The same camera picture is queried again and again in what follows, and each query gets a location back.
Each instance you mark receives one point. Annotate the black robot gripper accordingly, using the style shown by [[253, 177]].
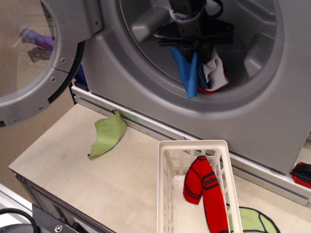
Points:
[[203, 31]]

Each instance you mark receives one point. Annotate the light green cloth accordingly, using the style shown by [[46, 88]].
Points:
[[109, 131]]

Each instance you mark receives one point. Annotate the green black-edged cloth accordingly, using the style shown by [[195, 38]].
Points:
[[254, 221]]

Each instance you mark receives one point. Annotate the aluminium profile rail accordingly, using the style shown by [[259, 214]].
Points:
[[261, 175]]

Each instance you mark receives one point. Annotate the red printed cloth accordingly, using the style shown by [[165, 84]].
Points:
[[201, 183]]

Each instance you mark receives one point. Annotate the grey round machine door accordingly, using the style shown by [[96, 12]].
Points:
[[31, 78]]

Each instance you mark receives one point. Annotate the grey toy laundry machine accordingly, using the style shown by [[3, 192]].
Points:
[[264, 113]]

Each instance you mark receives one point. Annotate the grey white cloth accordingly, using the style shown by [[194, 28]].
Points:
[[214, 72]]

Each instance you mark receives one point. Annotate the white plastic laundry basket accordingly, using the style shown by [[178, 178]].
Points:
[[174, 213]]

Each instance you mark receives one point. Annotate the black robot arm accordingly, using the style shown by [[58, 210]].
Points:
[[186, 11]]

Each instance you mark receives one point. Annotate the red black tool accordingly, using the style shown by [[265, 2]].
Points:
[[301, 174]]

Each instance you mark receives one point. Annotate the blue plastic object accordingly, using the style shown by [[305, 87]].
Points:
[[33, 37]]

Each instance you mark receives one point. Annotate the blue patterned cloth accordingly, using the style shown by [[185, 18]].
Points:
[[205, 82]]

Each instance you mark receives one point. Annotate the black metal bracket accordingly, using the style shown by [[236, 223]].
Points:
[[48, 223]]

